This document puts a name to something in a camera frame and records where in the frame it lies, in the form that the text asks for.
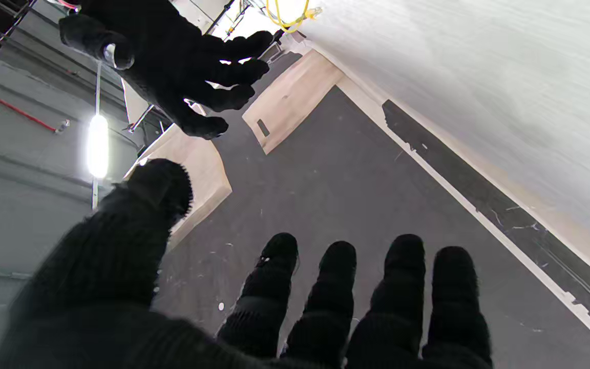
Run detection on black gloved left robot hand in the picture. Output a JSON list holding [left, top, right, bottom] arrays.
[[0, 159, 493, 369]]

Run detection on plain light wooden board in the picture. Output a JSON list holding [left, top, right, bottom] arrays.
[[123, 123, 233, 252]]

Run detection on red pipe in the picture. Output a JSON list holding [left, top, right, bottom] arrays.
[[0, 80, 70, 135]]

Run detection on yellow Ethernet cable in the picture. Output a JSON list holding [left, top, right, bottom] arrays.
[[266, 0, 323, 34]]

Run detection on long black floor strip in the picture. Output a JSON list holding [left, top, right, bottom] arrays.
[[382, 100, 590, 345]]

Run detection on light wooden board with slot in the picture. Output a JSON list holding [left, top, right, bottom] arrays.
[[242, 50, 345, 155]]

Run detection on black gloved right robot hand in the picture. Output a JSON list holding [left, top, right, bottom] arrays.
[[59, 0, 275, 140]]

